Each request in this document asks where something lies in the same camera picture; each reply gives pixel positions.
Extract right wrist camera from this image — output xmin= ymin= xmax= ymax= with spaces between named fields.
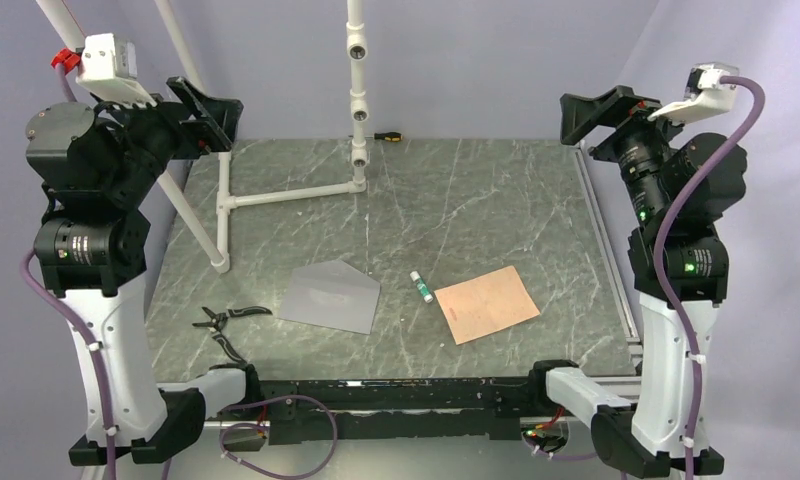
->
xmin=648 ymin=62 xmax=739 ymax=125

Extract black pliers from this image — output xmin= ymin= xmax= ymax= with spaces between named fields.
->
xmin=192 ymin=305 xmax=273 ymax=364

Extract orange letter paper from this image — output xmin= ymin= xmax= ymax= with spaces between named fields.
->
xmin=435 ymin=266 xmax=540 ymax=345

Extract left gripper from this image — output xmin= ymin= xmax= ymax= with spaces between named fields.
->
xmin=91 ymin=75 xmax=241 ymax=206

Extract yellow black screwdriver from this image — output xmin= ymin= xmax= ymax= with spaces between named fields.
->
xmin=348 ymin=132 xmax=403 ymax=145

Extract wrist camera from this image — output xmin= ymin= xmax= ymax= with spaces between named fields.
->
xmin=648 ymin=62 xmax=739 ymax=125
xmin=50 ymin=33 xmax=158 ymax=107

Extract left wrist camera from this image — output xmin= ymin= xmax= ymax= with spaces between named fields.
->
xmin=50 ymin=33 xmax=158 ymax=107

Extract green white glue stick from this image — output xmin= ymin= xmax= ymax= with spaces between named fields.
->
xmin=410 ymin=271 xmax=434 ymax=303

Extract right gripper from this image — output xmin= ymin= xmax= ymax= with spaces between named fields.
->
xmin=560 ymin=84 xmax=704 ymax=224

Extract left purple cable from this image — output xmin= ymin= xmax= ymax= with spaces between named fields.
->
xmin=19 ymin=62 xmax=118 ymax=480

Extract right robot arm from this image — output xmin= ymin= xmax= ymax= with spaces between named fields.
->
xmin=526 ymin=86 xmax=747 ymax=479

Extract aluminium table edge rail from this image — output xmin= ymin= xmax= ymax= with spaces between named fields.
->
xmin=574 ymin=140 xmax=643 ymax=398

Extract grey envelope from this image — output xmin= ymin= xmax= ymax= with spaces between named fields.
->
xmin=276 ymin=260 xmax=381 ymax=335

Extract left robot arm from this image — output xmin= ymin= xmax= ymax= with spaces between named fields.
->
xmin=26 ymin=77 xmax=264 ymax=467

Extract purple loop cable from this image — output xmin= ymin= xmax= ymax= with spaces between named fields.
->
xmin=218 ymin=395 xmax=339 ymax=480

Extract white pvc pipe frame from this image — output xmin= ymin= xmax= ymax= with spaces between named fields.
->
xmin=37 ymin=1 xmax=369 ymax=273

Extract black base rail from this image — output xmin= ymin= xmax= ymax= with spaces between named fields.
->
xmin=210 ymin=376 xmax=560 ymax=445

